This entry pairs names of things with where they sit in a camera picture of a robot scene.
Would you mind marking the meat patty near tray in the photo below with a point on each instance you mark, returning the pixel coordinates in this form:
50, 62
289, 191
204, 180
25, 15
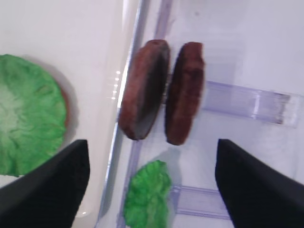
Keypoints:
144, 89

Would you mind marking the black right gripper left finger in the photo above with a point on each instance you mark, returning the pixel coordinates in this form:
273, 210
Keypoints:
50, 195

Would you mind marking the clear lettuce holder rail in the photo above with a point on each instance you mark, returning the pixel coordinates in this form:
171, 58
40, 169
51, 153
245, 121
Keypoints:
190, 201

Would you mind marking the green lettuce leaf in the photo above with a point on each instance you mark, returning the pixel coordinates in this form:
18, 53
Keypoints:
146, 201
32, 116

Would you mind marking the bread slice on tray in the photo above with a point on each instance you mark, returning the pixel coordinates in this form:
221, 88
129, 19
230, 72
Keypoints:
67, 106

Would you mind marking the meat patty by pusher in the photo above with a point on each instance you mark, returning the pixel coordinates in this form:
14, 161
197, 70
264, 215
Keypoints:
184, 93

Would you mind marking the white rectangular tray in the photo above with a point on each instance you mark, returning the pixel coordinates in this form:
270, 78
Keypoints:
85, 45

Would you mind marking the clear patty holder rail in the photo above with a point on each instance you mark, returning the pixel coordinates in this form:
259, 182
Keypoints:
267, 106

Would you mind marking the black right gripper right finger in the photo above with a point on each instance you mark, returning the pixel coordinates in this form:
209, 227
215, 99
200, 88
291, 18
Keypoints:
255, 195

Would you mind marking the clear bread holder rail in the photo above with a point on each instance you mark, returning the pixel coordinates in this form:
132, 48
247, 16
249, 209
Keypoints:
163, 18

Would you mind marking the green lettuce leaf by pusher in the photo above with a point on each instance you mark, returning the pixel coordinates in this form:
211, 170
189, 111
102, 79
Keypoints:
146, 201

